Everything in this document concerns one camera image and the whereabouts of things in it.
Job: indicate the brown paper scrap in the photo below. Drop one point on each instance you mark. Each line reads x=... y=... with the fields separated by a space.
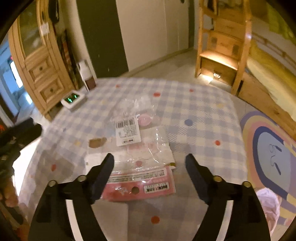
x=97 y=142

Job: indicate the trash bin with pink bag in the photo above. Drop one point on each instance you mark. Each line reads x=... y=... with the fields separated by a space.
x=270 y=205

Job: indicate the yellow bed mattress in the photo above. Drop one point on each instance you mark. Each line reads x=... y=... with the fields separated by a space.
x=274 y=76

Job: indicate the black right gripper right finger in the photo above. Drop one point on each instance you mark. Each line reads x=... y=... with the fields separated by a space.
x=247 y=220

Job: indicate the left hand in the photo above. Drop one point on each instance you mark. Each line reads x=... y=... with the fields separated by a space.
x=8 y=193

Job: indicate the wooden stair drawers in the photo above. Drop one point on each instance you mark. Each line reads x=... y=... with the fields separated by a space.
x=224 y=36

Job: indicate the wooden drawer cabinet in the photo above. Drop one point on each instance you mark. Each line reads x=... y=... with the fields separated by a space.
x=35 y=52

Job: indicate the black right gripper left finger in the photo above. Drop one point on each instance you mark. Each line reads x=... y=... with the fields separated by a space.
x=51 y=220

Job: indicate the pastel rainbow rug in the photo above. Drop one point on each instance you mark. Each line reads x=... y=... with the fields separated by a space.
x=270 y=160

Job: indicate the clear plastic bag with label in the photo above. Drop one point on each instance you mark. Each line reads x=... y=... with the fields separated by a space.
x=134 y=137

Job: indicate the checkered blue white tablecloth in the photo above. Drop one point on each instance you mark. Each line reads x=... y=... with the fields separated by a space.
x=198 y=120

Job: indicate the wooden bunk bed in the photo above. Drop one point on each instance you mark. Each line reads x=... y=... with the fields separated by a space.
x=274 y=32

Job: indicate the pink plastic packaging bag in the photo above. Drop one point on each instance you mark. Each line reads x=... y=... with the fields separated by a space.
x=139 y=185

